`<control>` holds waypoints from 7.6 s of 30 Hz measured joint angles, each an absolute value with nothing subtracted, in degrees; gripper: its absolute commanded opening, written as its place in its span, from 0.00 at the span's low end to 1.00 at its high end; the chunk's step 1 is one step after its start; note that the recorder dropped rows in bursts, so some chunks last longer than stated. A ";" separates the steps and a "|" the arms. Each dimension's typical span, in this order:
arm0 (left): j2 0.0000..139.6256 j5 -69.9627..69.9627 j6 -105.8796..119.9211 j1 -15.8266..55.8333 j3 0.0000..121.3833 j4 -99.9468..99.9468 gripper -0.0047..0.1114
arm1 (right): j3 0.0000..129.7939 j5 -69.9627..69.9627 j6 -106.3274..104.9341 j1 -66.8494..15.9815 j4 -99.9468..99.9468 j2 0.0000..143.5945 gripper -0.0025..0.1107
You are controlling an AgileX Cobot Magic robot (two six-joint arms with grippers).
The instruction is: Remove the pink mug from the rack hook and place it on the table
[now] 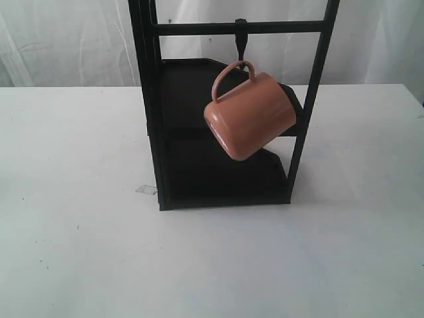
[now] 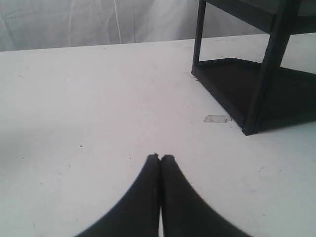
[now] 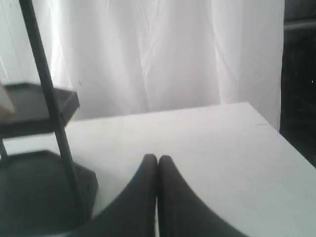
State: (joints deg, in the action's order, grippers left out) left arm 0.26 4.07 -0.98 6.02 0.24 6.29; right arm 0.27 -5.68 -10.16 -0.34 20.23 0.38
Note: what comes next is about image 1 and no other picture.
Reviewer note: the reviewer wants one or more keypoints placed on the salmon pink ceramic mug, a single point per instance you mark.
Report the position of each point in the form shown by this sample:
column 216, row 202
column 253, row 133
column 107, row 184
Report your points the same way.
column 248, row 117

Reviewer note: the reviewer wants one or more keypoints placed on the black metal shelf rack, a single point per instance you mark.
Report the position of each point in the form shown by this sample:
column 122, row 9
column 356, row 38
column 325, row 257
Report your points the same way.
column 190, row 167

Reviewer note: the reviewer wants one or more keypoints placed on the clear tape piece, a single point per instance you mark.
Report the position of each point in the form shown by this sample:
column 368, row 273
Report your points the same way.
column 147, row 190

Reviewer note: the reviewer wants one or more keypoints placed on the white backdrop curtain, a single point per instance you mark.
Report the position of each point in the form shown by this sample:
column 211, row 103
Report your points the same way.
column 90, row 43

